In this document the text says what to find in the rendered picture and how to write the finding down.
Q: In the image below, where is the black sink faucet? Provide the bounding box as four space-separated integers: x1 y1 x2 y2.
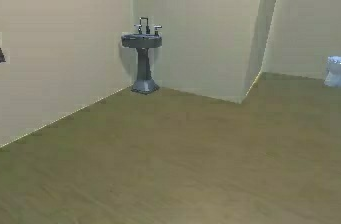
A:
133 16 163 36

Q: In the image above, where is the dark grey pedestal sink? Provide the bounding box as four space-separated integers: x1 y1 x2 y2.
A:
121 32 163 95

